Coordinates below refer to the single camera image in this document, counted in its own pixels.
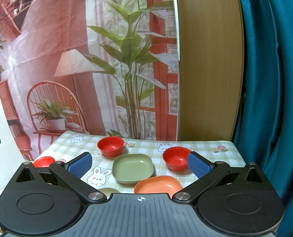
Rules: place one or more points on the beige plate near gripper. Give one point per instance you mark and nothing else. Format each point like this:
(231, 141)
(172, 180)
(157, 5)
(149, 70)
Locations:
(108, 191)

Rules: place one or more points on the wooden panel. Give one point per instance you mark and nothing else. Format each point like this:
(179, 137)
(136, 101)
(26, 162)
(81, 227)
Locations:
(211, 39)

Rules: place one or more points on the green checked bunny tablecloth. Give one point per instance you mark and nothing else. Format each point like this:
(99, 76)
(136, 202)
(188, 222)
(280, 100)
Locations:
(69, 145)

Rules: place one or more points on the red bowl back centre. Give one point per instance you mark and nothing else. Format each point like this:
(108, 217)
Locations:
(111, 146)

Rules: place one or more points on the green square plate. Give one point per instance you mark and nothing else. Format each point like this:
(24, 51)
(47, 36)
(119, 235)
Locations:
(132, 168)

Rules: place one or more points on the orange square plate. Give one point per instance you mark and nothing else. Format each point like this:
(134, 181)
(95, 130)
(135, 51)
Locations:
(159, 184)

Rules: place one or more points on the red bowl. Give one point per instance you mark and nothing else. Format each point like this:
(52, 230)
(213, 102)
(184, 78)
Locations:
(111, 146)
(45, 161)
(176, 158)

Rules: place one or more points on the printed room scene backdrop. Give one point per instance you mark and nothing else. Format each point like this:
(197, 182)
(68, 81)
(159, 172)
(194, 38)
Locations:
(99, 67)

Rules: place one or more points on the red bowl right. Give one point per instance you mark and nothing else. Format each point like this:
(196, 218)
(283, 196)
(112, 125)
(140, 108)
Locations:
(176, 158)

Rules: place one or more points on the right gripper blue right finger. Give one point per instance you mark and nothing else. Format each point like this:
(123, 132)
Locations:
(209, 175)

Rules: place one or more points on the teal curtain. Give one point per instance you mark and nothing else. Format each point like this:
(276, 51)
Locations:
(264, 130)

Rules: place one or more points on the red bowl left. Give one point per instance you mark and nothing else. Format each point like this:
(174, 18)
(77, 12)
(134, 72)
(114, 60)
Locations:
(45, 161)

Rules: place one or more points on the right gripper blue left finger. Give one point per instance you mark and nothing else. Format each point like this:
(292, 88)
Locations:
(69, 176)

